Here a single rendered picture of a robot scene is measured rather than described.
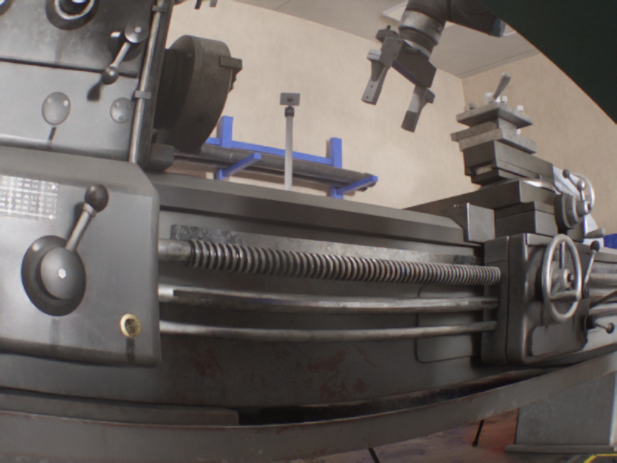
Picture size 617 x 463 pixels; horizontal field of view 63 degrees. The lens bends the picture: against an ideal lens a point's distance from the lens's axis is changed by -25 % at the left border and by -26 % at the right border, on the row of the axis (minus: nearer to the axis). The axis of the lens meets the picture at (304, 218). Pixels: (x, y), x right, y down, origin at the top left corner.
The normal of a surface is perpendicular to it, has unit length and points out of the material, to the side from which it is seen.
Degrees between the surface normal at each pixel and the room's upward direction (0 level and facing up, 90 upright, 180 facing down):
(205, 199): 90
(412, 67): 113
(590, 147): 90
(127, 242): 90
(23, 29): 90
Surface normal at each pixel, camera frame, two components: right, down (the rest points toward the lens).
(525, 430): -0.82, -0.11
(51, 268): 0.58, -0.15
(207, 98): 0.51, 0.33
